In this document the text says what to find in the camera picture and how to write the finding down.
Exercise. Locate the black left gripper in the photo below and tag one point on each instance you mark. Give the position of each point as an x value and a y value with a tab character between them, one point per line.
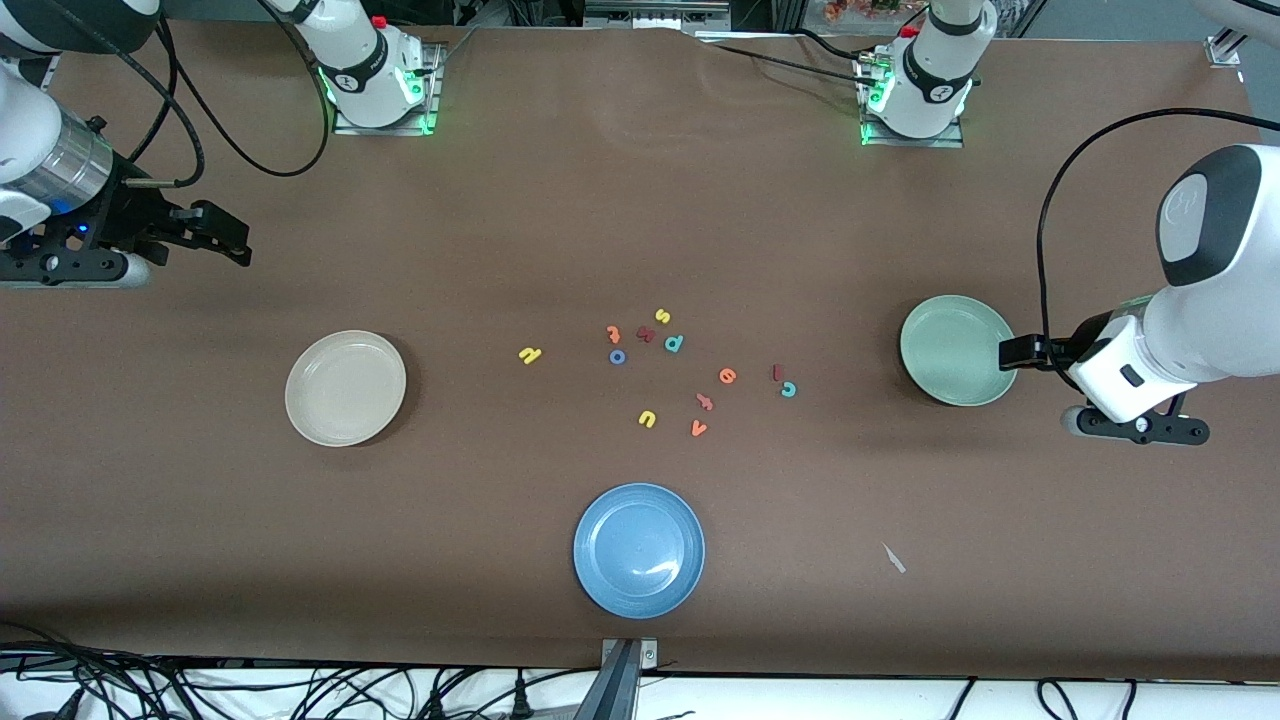
1062	349

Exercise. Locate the yellow letter h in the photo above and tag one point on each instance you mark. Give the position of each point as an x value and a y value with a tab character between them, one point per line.
530	355

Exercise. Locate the aluminium frame profile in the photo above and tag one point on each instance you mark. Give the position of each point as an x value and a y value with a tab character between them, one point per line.
1228	45

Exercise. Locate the white paper scrap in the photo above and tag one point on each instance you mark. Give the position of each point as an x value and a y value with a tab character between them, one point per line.
895	560

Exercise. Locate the light green plate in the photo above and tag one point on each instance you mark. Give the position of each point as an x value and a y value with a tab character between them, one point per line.
955	350

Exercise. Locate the black power plug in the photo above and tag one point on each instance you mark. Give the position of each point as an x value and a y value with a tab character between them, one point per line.
437	703
520	698

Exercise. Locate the beige brown plate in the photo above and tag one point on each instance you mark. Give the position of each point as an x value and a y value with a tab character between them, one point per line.
345	388

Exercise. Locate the blue plate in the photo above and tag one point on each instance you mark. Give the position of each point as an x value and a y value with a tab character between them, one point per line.
640	550

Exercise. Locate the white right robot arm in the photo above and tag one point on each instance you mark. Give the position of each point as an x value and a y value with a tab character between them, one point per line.
365	70

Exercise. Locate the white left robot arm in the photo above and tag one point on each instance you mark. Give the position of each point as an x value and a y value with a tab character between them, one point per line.
1215	300

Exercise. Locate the grey power strip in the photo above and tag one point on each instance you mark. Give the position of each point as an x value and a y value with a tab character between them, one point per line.
650	15

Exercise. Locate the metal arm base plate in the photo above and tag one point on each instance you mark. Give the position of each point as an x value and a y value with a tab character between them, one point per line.
432	100
915	142

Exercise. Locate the metal camera bracket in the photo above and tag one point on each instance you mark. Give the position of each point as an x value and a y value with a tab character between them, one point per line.
625	690

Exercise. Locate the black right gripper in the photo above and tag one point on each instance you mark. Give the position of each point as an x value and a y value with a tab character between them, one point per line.
133	217

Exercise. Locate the orange artificial flowers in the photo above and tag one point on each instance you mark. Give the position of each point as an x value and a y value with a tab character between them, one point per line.
860	8

